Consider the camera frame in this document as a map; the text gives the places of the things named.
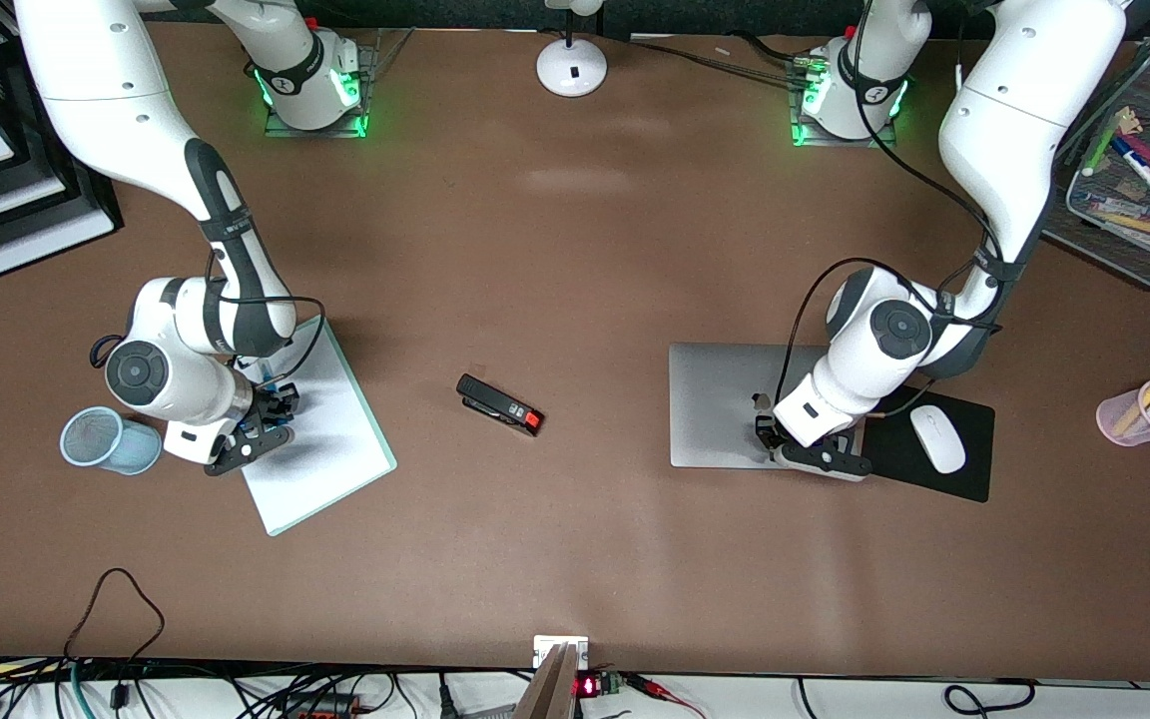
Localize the silver laptop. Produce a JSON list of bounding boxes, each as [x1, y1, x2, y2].
[[668, 343, 865, 470]]

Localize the green marker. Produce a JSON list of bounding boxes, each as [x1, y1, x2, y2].
[[1082, 112, 1133, 178]]

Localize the white paper sheet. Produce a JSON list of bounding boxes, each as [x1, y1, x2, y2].
[[236, 322, 391, 532]]

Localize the light blue mesh cup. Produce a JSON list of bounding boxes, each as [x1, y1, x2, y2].
[[60, 406, 164, 476]]

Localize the white computer mouse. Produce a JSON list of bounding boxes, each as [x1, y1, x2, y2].
[[909, 403, 967, 475]]

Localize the black mouse pad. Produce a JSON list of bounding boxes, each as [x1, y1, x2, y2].
[[861, 384, 996, 504]]

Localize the black stapler red tip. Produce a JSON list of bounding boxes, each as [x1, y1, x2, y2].
[[455, 373, 546, 438]]

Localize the grey hub orange ports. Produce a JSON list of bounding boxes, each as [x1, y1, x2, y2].
[[281, 694, 376, 719]]

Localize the yellow pencil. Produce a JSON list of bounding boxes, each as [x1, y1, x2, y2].
[[1112, 377, 1150, 437]]

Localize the yellow pen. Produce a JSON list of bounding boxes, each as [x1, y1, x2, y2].
[[1092, 208, 1150, 237]]

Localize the white round stand base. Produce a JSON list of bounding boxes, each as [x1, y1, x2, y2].
[[536, 0, 608, 98]]

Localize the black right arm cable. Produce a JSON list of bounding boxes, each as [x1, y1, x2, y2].
[[208, 250, 326, 388]]

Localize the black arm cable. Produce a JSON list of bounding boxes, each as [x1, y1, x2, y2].
[[208, 250, 326, 388], [780, 0, 1007, 420]]

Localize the black looped table cable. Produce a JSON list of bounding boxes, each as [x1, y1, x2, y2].
[[64, 567, 166, 665]]

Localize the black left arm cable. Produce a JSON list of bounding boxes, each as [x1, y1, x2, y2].
[[780, 0, 1007, 420]]

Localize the clear arm base plate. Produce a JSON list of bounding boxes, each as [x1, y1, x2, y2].
[[790, 60, 900, 149], [264, 28, 414, 139]]

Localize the red wire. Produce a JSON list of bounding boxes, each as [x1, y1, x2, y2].
[[625, 674, 708, 719]]

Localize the white mounting bracket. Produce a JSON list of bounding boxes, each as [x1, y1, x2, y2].
[[533, 635, 590, 668]]

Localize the aluminium profile post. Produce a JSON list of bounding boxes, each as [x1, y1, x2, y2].
[[513, 644, 579, 719]]

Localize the black desk cables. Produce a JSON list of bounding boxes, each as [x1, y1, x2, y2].
[[625, 35, 821, 83]]

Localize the black wire mesh tray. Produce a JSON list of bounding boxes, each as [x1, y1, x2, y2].
[[1064, 45, 1150, 293]]

